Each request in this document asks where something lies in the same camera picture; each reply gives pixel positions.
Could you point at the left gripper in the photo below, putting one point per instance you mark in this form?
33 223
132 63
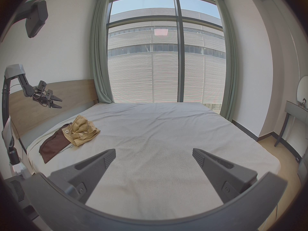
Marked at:
44 98

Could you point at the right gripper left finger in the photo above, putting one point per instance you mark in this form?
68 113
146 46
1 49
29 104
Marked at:
79 174

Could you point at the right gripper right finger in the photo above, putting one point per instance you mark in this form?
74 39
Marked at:
228 176

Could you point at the tan shorts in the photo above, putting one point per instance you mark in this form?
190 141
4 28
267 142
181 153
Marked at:
83 129

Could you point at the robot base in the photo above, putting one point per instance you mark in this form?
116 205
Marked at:
16 189

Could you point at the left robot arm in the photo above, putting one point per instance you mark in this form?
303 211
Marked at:
15 71

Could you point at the bed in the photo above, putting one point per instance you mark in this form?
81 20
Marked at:
156 133

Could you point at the white garment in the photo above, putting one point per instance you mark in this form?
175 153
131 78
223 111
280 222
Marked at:
66 148

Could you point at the brown garment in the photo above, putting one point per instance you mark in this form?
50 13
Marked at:
54 145

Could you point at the grey-green curtain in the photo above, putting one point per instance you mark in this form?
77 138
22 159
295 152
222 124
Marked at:
227 68
99 56

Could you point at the grey small table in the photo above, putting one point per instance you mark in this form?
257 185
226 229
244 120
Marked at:
292 108

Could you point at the window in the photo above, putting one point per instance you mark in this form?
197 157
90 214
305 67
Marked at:
166 76

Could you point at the oval mirror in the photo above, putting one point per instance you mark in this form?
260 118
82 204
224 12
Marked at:
303 88

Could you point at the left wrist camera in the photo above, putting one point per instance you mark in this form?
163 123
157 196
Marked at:
41 85

